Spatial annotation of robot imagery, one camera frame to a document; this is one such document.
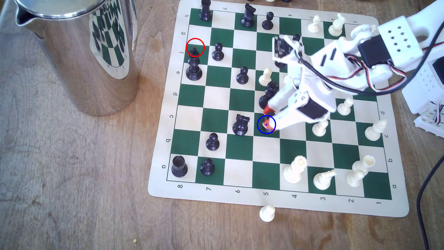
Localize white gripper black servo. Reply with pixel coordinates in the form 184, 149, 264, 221
264, 65, 338, 132

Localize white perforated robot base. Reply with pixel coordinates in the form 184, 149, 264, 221
414, 108, 444, 131

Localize black queen chess piece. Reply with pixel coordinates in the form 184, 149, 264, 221
258, 81, 280, 110

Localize white pawn chess piece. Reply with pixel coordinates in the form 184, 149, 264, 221
311, 120, 329, 137
337, 98, 354, 116
307, 15, 322, 34
346, 169, 365, 188
259, 204, 276, 223
258, 68, 273, 87

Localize black knight chess piece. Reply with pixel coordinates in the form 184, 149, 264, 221
241, 3, 257, 28
232, 113, 250, 136

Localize white queen chess piece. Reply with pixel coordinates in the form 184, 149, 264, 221
283, 155, 308, 184

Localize green white chess mat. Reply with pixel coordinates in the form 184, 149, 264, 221
148, 0, 410, 218

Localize white knight chess piece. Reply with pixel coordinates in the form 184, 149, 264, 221
313, 169, 337, 191
328, 13, 347, 37

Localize white bishop chess piece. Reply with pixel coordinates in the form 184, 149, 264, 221
364, 119, 388, 142

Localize black king chess piece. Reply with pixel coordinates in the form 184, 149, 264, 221
185, 48, 203, 81

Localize black rook chess piece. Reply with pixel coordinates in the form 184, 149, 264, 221
199, 0, 213, 21
171, 155, 188, 178

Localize shiny steel pitcher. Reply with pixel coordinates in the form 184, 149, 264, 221
14, 0, 141, 117

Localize black gripper camera module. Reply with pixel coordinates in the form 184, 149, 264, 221
273, 35, 296, 69

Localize red white servo wires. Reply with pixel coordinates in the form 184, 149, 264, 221
343, 52, 444, 125

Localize black cable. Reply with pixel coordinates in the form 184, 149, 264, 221
293, 21, 444, 250

